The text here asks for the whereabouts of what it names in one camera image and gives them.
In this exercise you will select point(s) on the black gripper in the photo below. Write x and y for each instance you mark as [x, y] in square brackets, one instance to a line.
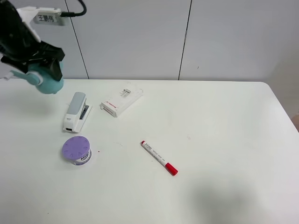
[19, 46]

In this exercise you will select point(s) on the teal crank pencil sharpener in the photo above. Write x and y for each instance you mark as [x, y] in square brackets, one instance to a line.
[38, 77]

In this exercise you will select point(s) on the white grey stapler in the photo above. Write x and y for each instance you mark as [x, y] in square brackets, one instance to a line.
[77, 113]

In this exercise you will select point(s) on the white staples box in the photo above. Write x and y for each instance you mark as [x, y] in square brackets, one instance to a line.
[122, 99]

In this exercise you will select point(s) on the purple lidded round container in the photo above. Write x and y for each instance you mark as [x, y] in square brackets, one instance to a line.
[77, 150]

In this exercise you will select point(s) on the red capped white marker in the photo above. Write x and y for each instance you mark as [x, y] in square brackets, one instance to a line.
[171, 169]

